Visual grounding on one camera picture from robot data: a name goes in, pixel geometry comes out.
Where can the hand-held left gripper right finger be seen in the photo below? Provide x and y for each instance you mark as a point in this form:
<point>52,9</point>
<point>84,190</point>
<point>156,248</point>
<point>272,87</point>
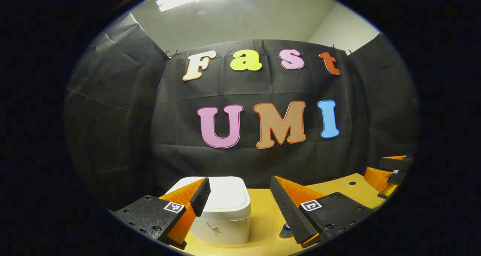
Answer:
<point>289,211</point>

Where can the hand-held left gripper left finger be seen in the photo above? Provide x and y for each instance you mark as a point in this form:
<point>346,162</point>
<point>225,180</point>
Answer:
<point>201,197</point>

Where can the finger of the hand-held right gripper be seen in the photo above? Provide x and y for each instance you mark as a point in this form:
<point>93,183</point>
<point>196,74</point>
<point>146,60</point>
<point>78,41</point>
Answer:
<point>377,179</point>
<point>394,164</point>

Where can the silver blue pop can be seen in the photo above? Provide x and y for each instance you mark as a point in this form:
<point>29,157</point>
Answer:
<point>286,230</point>

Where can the white desktop garbage bin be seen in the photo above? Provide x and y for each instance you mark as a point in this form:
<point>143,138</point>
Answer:
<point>229,197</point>

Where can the wooden desktop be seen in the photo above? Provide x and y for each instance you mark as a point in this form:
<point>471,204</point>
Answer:
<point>265,220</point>

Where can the black backdrop cloth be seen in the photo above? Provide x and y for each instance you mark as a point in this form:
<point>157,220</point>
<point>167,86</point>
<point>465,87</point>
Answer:
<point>263,87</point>

